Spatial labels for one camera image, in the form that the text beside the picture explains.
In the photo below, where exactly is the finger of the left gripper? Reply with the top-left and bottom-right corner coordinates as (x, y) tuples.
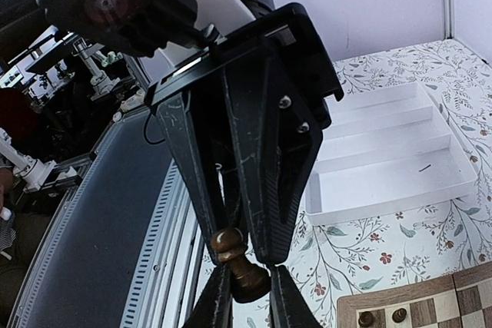
(157, 91), (238, 265)

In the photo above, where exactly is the floral table cloth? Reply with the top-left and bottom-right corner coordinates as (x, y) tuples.
(287, 39), (491, 327)

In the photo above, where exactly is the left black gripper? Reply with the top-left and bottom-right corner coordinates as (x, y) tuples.
(145, 3), (344, 265)

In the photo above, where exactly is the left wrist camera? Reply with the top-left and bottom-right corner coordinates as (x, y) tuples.
(36, 0), (255, 66)

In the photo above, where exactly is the wooden chess board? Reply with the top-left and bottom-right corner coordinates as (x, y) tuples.
(337, 262), (491, 327)

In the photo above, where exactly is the white plastic tray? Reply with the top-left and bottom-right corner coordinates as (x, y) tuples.
(304, 83), (477, 226)

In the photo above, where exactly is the dark chess piece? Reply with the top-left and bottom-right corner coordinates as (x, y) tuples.
(358, 311), (375, 328)

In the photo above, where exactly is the dark chess pawn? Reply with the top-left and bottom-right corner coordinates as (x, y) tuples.
(391, 307), (408, 323)
(211, 227), (271, 303)

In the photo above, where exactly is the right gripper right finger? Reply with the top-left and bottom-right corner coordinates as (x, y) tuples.
(270, 265), (319, 328)

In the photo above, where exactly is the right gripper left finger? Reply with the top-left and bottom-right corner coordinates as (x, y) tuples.
(184, 265), (232, 328)

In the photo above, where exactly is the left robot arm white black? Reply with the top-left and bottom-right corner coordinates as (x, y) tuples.
(151, 0), (344, 265)

